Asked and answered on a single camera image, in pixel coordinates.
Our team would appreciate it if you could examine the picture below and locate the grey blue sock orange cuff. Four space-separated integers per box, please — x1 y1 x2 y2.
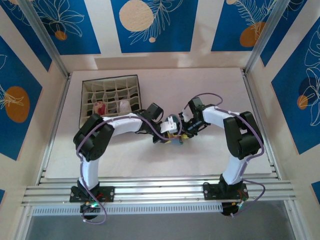
166 113 185 146

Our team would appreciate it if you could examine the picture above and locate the pale pink white sock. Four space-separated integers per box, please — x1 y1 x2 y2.
118 99 132 113

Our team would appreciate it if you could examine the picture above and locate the dark grey divided organizer box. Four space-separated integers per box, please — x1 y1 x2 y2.
79 74 142 126

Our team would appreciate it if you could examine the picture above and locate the maroon and beige sock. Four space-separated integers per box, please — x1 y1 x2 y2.
92 101 107 117

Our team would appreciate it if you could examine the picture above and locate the long aluminium mounting rail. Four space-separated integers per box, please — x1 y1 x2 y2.
21 176 297 208

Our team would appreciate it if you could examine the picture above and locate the aluminium table side rail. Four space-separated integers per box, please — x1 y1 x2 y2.
36 73 72 186
241 69 281 180

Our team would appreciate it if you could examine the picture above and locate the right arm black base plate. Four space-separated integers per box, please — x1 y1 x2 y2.
202 183 249 202

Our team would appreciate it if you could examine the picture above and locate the white slotted cable duct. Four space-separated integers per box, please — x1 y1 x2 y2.
31 202 224 217

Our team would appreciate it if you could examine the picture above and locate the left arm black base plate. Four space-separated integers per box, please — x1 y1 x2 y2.
69 186 116 203

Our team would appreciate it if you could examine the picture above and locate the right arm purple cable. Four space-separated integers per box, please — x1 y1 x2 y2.
182 92 266 218

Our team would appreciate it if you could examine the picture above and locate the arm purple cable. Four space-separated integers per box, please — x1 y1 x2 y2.
76 113 183 225
182 92 266 218

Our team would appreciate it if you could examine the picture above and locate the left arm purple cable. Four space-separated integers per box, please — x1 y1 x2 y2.
76 113 183 225

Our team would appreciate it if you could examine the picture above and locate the aluminium frame post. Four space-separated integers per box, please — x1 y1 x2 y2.
18 0 70 78
244 0 288 76

